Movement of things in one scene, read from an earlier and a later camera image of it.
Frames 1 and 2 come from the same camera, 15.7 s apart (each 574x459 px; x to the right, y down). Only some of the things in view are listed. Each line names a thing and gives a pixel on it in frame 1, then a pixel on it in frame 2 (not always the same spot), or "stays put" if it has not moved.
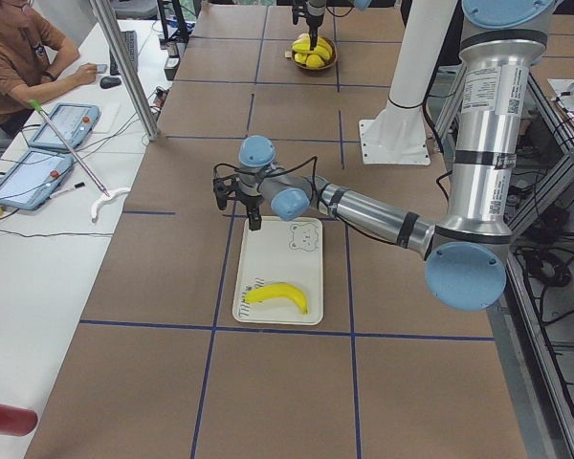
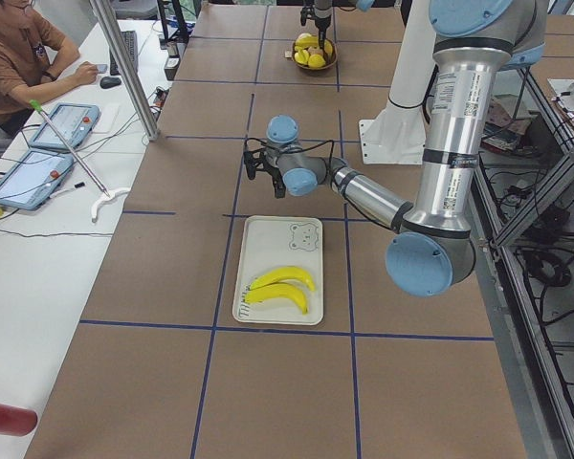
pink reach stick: [38, 107] stays put
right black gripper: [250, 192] -> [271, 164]
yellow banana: [303, 44] -> [282, 273]
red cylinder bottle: [8, 420] stays put
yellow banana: [277, 290] stays put
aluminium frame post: [104, 16] stays put
